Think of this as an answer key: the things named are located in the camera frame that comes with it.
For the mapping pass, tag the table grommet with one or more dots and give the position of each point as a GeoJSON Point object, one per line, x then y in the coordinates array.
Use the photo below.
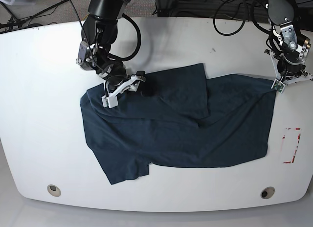
{"type": "Point", "coordinates": [267, 193]}
{"type": "Point", "coordinates": [54, 190]}

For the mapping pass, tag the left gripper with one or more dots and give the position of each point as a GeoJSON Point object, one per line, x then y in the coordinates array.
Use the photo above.
{"type": "Point", "coordinates": [289, 73]}

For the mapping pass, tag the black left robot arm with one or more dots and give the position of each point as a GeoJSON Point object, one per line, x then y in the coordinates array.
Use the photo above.
{"type": "Point", "coordinates": [288, 45]}

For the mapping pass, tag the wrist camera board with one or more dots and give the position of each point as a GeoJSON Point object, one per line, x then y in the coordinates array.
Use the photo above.
{"type": "Point", "coordinates": [278, 86]}
{"type": "Point", "coordinates": [109, 102]}

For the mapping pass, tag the left table grommet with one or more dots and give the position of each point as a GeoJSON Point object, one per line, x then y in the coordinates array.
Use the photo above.
{"type": "Point", "coordinates": [54, 190]}

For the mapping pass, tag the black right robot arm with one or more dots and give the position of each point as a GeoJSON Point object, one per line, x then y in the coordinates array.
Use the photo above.
{"type": "Point", "coordinates": [99, 32]}

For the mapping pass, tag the dark teal T-shirt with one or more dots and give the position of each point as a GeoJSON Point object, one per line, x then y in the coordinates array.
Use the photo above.
{"type": "Point", "coordinates": [193, 122]}

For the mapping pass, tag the right table grommet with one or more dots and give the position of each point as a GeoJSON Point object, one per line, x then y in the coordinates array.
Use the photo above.
{"type": "Point", "coordinates": [267, 193]}

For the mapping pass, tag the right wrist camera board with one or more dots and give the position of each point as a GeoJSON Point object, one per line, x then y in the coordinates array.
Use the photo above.
{"type": "Point", "coordinates": [109, 102]}

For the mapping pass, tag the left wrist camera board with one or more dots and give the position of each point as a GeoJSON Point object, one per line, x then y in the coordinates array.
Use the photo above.
{"type": "Point", "coordinates": [278, 86]}

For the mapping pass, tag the red tape marking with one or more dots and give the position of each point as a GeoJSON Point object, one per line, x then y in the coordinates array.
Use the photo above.
{"type": "Point", "coordinates": [289, 145]}

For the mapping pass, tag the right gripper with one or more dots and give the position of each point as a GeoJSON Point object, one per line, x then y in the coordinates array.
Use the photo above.
{"type": "Point", "coordinates": [115, 75]}

